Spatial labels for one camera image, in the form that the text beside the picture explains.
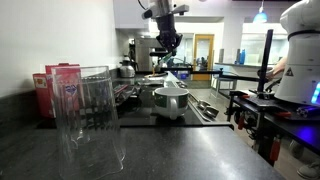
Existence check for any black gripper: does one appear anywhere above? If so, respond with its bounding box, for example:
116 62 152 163
155 13 184 56

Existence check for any green marker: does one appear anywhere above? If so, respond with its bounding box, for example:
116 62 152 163
155 49 175 69

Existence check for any person's forearm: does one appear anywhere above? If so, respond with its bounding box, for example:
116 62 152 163
266 56 289 80

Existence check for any silver stove knob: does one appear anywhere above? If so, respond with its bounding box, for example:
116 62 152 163
203 106 220 120
196 99 211 111

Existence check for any stainless steel appliance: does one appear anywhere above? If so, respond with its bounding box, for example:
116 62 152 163
134 37 162 72

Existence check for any yellow door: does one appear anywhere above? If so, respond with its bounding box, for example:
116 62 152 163
192 33 216 81

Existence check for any silver kettle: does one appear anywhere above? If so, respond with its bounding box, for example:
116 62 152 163
118 54 137 79

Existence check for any white and green mug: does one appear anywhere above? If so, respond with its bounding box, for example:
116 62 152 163
153 87 190 121

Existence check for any grey bottle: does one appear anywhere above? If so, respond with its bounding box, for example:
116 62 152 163
234 48 241 65

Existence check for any blue bottle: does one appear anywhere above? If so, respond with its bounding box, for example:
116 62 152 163
239 48 247 66

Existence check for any blue pendant lamp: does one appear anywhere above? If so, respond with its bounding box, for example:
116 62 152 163
252 0 269 24

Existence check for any tall red box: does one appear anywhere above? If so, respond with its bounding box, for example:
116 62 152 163
44 62 83 118

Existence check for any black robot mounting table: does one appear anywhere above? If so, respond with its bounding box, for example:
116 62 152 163
226 89 320 165

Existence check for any clear glass beaker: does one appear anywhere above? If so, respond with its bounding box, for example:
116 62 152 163
51 65 127 180

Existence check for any small red box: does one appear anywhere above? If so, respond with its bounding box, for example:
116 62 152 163
32 72 55 120

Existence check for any white shoe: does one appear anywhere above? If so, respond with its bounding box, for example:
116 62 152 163
296 159 320 180

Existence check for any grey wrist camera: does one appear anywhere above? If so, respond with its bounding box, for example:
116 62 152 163
141 3 191 20

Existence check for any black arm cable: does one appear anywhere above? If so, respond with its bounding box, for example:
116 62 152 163
137 0 149 11

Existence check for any white wall cabinet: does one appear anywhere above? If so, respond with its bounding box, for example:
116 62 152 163
112 0 152 30

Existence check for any black camera stand pole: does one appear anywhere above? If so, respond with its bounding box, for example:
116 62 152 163
255 29 275 99

